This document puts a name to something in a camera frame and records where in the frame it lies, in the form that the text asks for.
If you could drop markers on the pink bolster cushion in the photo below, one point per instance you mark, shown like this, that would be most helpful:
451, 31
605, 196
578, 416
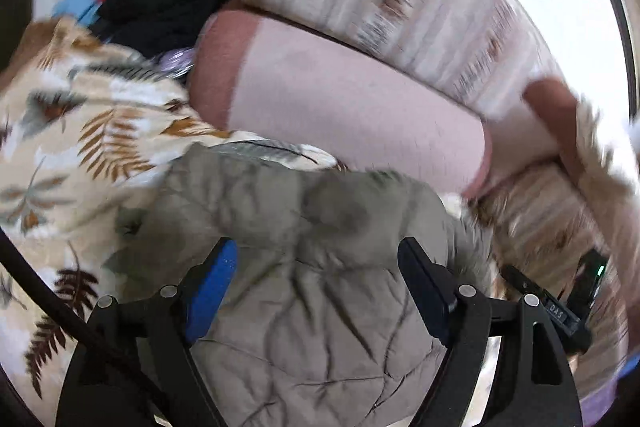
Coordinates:
255, 73

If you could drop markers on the olive quilted hooded jacket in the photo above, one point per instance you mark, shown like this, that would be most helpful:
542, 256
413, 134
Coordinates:
317, 327

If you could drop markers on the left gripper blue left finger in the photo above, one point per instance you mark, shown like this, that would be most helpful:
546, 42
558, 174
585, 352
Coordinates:
180, 315

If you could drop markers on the pile of dark clothes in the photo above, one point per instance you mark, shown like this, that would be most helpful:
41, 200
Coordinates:
164, 32

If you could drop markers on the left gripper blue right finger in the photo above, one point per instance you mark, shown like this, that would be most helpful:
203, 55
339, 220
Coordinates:
459, 317

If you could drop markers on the leaf pattern beige blanket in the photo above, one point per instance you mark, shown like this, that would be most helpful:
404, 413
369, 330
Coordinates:
88, 133

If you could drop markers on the striped floral side cushion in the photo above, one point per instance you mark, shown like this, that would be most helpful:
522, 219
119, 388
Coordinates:
542, 226

